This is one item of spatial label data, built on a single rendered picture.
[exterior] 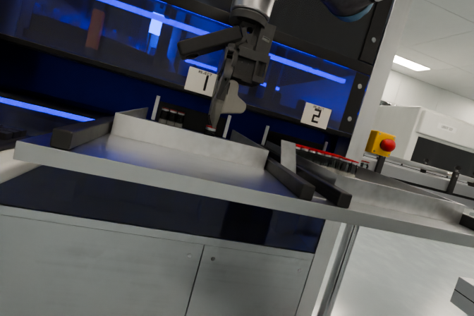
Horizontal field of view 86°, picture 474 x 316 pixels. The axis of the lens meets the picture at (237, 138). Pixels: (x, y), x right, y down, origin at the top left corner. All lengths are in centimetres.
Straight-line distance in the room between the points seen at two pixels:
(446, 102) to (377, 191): 790
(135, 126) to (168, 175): 16
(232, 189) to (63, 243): 60
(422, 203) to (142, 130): 47
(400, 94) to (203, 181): 711
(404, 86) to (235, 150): 705
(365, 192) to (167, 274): 60
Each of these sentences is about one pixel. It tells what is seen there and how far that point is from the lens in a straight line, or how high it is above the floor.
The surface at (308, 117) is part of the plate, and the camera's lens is 77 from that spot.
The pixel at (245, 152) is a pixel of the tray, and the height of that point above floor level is 90.
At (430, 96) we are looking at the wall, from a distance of 796.
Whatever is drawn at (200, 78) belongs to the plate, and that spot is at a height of 103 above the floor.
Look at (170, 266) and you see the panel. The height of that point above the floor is 50.
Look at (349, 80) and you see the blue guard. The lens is 84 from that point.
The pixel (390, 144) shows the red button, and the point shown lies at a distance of 90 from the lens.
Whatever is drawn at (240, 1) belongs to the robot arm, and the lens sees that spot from 50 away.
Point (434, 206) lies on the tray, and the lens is 55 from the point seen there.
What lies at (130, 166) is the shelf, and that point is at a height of 88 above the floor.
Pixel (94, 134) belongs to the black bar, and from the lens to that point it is 38.
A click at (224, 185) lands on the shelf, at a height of 88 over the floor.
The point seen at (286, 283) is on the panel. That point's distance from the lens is 94.
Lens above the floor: 96
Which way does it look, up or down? 5 degrees down
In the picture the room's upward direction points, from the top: 15 degrees clockwise
